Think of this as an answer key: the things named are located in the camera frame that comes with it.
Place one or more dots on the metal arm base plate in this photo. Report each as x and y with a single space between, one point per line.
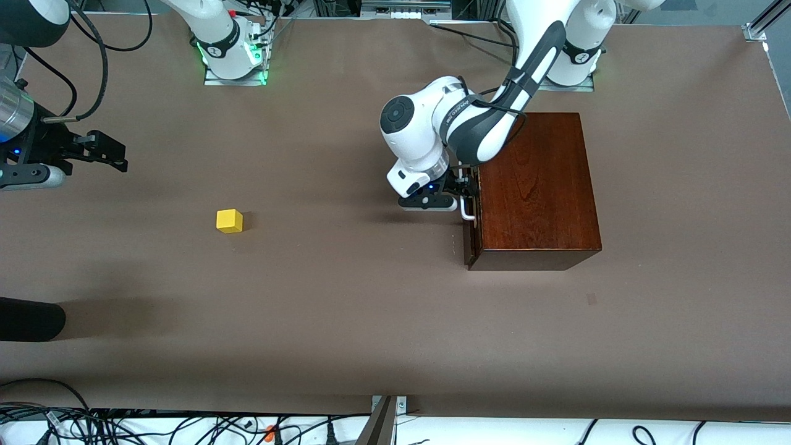
587 86
213 80

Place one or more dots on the dark wooden drawer cabinet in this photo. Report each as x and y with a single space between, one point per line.
537 198

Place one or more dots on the metal bracket plate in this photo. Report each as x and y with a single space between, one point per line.
401 405

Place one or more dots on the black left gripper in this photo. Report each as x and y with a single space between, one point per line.
458 183

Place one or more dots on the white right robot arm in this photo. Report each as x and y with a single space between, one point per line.
216 31

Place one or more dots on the yellow cube block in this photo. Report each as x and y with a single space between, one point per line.
229 220

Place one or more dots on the grey metal bar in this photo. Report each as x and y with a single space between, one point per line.
377 426

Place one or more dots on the aluminium frame profile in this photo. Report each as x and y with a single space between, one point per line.
755 29

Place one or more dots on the black rounded cylinder object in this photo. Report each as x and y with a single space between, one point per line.
31 319

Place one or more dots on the white power strip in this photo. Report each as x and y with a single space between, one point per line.
405 15

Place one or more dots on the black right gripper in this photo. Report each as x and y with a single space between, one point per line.
44 145

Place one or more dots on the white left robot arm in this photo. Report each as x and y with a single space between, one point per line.
420 142

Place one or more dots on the brown paper table cover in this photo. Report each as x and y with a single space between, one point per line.
309 321

